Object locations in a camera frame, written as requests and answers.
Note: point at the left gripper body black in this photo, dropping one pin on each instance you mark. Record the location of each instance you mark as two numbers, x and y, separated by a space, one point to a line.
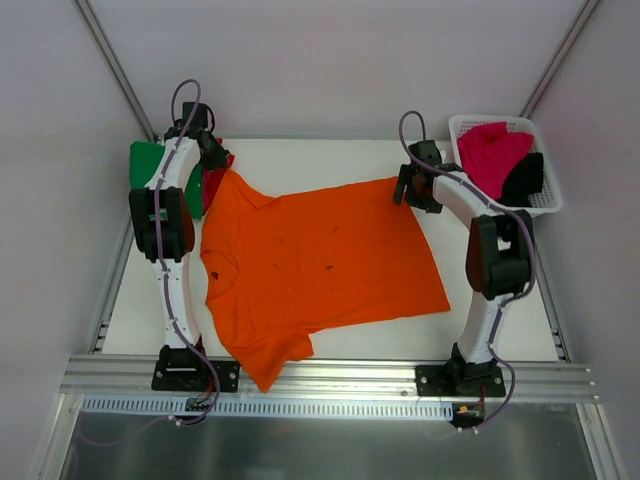
215 157

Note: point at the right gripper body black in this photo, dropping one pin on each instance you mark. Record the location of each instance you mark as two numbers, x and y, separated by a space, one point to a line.
401 185

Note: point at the orange t shirt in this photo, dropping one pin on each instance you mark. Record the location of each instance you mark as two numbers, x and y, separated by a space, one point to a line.
282 268

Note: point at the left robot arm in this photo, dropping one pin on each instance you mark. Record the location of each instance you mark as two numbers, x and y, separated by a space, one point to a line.
165 234

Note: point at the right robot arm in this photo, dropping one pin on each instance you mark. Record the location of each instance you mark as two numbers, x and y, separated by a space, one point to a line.
499 265

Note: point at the red folded t shirt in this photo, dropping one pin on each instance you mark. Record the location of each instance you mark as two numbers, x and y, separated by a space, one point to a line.
211 180

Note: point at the green folded t shirt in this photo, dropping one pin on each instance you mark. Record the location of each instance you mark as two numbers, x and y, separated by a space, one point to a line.
144 160

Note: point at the magenta t shirt in basket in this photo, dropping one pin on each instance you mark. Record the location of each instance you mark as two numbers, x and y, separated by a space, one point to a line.
488 153

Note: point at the black t shirt in basket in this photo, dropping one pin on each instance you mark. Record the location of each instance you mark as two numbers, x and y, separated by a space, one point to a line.
524 180

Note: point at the white plastic basket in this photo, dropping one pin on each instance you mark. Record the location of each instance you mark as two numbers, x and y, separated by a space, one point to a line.
549 200

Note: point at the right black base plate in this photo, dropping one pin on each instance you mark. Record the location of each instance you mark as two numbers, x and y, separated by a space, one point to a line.
460 380

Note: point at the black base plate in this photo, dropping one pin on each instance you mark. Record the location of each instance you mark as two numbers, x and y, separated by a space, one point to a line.
192 375
460 380

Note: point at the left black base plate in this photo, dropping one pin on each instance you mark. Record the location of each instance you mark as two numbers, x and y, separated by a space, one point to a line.
192 375

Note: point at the aluminium mounting rail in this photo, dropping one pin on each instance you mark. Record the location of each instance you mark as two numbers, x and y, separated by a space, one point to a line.
534 382

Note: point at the white slotted cable duct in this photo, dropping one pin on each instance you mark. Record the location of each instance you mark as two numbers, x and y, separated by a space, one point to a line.
265 407

